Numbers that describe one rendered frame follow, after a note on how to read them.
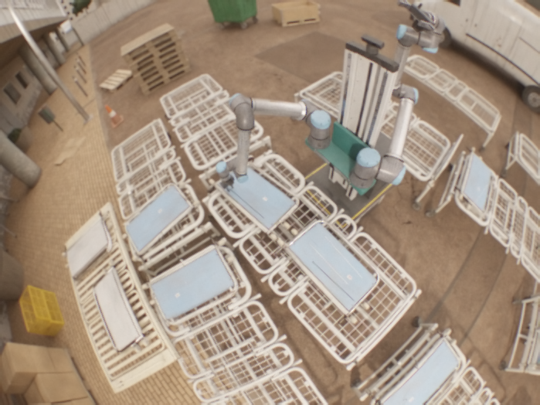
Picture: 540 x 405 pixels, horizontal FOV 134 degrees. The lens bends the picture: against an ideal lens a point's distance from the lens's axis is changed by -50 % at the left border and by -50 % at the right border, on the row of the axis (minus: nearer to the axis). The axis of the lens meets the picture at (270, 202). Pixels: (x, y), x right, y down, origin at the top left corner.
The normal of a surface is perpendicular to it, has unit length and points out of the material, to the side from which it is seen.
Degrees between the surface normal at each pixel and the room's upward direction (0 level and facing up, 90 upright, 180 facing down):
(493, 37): 88
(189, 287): 8
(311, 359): 0
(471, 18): 88
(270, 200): 3
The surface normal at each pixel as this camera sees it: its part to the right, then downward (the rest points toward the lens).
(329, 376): -0.12, -0.46
